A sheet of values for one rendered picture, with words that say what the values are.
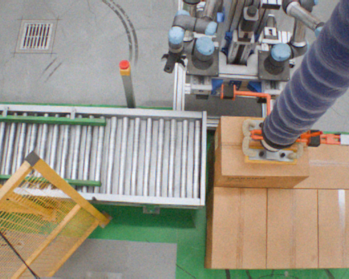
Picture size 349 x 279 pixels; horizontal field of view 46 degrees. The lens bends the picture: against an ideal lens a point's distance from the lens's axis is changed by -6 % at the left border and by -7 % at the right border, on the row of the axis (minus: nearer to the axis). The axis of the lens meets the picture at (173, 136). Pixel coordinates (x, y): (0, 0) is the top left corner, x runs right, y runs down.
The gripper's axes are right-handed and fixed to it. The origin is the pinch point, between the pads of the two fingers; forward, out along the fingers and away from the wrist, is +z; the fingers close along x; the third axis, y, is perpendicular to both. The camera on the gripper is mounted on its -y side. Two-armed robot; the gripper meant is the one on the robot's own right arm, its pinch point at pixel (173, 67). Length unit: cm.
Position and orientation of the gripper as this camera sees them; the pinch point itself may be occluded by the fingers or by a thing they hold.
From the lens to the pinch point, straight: 245.7
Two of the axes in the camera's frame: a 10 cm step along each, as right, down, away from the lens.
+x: -9.2, -3.7, 0.9
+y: 3.8, -8.8, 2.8
